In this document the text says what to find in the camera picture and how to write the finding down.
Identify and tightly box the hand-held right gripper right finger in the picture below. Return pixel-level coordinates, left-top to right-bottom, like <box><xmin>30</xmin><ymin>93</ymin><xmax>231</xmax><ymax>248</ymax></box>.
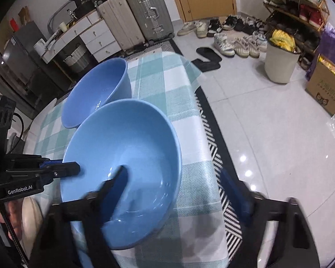
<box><xmin>220</xmin><ymin>169</ymin><xmax>320</xmax><ymax>268</ymax></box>

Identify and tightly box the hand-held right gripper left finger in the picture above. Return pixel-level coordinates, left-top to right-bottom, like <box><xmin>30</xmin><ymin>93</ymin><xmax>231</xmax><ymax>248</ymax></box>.
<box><xmin>31</xmin><ymin>166</ymin><xmax>129</xmax><ymax>268</ymax></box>

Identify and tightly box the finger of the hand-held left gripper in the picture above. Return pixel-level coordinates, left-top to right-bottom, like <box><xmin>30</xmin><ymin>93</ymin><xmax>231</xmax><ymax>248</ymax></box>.
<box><xmin>6</xmin><ymin>153</ymin><xmax>63</xmax><ymax>169</ymax></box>
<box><xmin>40</xmin><ymin>162</ymin><xmax>81</xmax><ymax>187</ymax></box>

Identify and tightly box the blue bowl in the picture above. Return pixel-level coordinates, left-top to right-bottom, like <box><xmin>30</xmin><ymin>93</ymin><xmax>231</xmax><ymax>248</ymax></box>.
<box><xmin>61</xmin><ymin>99</ymin><xmax>182</xmax><ymax>251</ymax></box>
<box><xmin>61</xmin><ymin>57</ymin><xmax>132</xmax><ymax>129</ymax></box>

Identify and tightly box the beige round plate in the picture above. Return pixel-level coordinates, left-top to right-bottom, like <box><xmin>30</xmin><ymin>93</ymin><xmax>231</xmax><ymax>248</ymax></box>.
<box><xmin>22</xmin><ymin>198</ymin><xmax>44</xmax><ymax>240</ymax></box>

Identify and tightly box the person's left hand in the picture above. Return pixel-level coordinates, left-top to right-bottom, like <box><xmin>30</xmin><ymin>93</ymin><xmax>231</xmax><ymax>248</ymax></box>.
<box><xmin>0</xmin><ymin>200</ymin><xmax>22</xmax><ymax>240</ymax></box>

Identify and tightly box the black white striped rug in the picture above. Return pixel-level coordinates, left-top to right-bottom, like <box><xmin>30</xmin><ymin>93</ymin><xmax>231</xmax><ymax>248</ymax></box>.
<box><xmin>167</xmin><ymin>38</ymin><xmax>244</xmax><ymax>259</ymax></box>

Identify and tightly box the teal checked tablecloth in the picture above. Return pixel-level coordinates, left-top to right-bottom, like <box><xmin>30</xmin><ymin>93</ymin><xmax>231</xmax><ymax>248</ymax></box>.
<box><xmin>31</xmin><ymin>52</ymin><xmax>229</xmax><ymax>268</ymax></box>

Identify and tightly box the woven laundry basket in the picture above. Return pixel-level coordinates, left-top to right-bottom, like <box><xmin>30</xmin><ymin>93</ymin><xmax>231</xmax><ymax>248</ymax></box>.
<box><xmin>63</xmin><ymin>45</ymin><xmax>90</xmax><ymax>72</ymax></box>

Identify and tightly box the grey refrigerator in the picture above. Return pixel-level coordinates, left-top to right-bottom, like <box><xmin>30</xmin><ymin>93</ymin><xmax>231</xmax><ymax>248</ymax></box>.
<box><xmin>1</xmin><ymin>21</ymin><xmax>71</xmax><ymax>92</ymax></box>

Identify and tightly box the white dresser with drawers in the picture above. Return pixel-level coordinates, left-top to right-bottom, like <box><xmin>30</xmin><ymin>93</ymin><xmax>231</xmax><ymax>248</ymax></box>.
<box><xmin>41</xmin><ymin>9</ymin><xmax>123</xmax><ymax>65</ymax></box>

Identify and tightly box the black slipper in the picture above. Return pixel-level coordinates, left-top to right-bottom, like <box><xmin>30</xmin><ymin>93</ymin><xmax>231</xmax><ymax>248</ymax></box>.
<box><xmin>190</xmin><ymin>59</ymin><xmax>222</xmax><ymax>73</ymax></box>
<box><xmin>196</xmin><ymin>47</ymin><xmax>223</xmax><ymax>62</ymax></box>

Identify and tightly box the cardboard box with cat print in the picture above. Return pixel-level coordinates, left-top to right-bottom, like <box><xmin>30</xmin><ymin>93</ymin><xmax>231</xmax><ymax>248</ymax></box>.
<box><xmin>305</xmin><ymin>54</ymin><xmax>335</xmax><ymax>117</ymax></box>

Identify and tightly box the white trash bin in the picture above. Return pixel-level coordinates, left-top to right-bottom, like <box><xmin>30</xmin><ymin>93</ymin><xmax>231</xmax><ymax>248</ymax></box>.
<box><xmin>264</xmin><ymin>38</ymin><xmax>302</xmax><ymax>84</ymax></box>

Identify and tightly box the oval mirror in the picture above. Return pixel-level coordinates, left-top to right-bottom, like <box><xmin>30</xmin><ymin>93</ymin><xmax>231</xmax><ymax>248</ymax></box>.
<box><xmin>47</xmin><ymin>0</ymin><xmax>74</xmax><ymax>35</ymax></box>

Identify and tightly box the beige suitcase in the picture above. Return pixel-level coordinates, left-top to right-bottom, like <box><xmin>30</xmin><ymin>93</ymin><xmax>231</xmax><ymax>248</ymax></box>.
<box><xmin>97</xmin><ymin>0</ymin><xmax>146</xmax><ymax>53</ymax></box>

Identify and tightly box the group of loose shoes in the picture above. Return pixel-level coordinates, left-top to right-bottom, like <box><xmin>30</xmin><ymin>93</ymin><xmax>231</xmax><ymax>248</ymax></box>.
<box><xmin>176</xmin><ymin>14</ymin><xmax>268</xmax><ymax>59</ymax></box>

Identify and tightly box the yellow plastic bag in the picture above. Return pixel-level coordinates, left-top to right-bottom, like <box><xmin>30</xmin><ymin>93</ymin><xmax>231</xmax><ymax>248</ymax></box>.
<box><xmin>269</xmin><ymin>29</ymin><xmax>296</xmax><ymax>52</ymax></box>

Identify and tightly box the silver suitcase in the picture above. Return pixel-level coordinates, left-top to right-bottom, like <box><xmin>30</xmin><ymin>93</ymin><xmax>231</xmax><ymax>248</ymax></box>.
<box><xmin>127</xmin><ymin>0</ymin><xmax>175</xmax><ymax>44</ymax></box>

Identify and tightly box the purple bag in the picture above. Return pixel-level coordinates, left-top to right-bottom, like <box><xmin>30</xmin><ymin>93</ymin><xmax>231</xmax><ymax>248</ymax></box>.
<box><xmin>306</xmin><ymin>24</ymin><xmax>335</xmax><ymax>82</ymax></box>

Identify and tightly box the wooden shoe rack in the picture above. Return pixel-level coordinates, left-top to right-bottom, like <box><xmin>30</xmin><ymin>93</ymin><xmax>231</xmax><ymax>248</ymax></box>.
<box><xmin>260</xmin><ymin>0</ymin><xmax>330</xmax><ymax>71</ymax></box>

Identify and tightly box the black braided cable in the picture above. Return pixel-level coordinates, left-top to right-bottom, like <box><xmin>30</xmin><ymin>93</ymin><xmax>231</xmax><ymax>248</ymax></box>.
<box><xmin>0</xmin><ymin>113</ymin><xmax>30</xmax><ymax>266</ymax></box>

